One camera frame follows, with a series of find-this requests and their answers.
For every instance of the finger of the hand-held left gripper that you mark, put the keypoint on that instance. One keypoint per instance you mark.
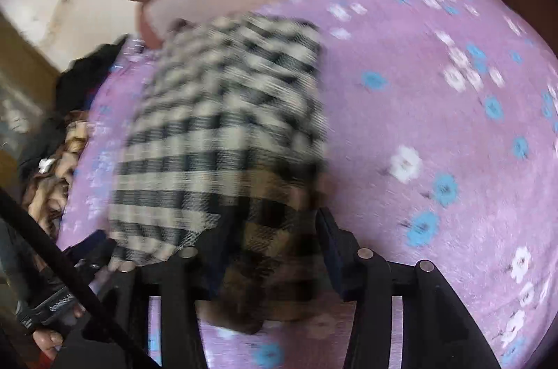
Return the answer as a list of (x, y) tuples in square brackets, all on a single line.
[(93, 245)]

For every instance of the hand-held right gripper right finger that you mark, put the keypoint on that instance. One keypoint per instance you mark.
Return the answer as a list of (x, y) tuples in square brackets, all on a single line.
[(333, 251)]

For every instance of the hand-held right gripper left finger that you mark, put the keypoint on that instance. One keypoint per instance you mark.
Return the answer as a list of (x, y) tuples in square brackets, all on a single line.
[(185, 286)]

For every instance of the black beige checkered jacket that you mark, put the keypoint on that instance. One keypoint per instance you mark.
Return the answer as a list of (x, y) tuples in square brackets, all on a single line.
[(218, 125)]

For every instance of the person's left hand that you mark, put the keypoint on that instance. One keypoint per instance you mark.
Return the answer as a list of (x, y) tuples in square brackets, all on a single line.
[(46, 340)]

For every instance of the beige brown patterned cloth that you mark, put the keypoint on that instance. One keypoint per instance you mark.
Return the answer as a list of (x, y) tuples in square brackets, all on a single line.
[(56, 181)]

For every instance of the dark green garment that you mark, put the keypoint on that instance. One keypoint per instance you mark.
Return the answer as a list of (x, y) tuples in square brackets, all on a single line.
[(39, 144)]

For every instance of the black garment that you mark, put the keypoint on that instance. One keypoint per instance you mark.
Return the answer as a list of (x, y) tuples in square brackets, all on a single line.
[(91, 73)]

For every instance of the purple floral bedsheet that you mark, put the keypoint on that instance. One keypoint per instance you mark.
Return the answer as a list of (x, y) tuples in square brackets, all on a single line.
[(436, 112)]

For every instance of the wooden door frame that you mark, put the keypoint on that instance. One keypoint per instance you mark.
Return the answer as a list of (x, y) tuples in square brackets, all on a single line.
[(19, 64)]

